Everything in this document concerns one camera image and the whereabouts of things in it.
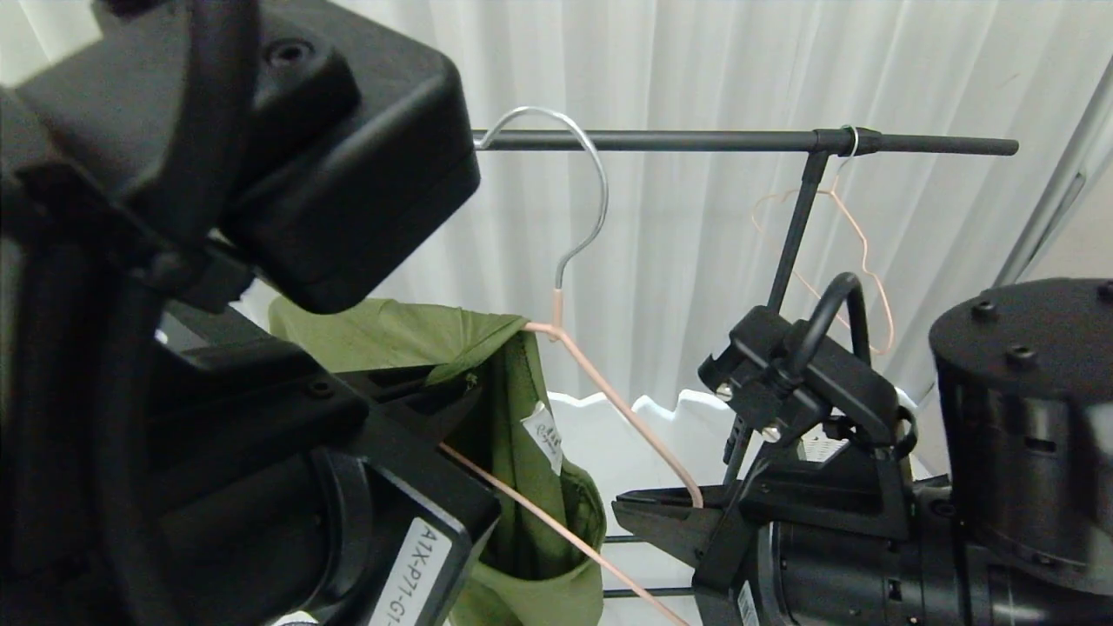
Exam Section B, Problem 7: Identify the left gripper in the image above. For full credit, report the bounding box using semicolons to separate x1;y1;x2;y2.
148;335;503;626

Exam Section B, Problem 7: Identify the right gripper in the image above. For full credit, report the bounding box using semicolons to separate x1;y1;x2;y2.
613;487;957;626

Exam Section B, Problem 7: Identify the pink clothes hanger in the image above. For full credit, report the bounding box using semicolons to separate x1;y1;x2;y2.
439;106;705;626
750;156;896;357

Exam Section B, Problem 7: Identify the green printed shirt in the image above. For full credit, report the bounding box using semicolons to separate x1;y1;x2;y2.
268;296;608;626

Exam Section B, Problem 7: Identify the white laundry basket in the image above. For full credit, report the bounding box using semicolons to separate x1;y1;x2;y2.
798;435;851;463

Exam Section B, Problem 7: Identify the black clothes rack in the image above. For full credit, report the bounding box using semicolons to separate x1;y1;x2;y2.
470;126;1020;601

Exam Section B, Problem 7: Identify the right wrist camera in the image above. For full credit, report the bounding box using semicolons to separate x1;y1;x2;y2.
698;304;914;540

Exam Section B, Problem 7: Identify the black cable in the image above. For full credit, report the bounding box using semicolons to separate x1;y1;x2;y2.
783;272;870;388

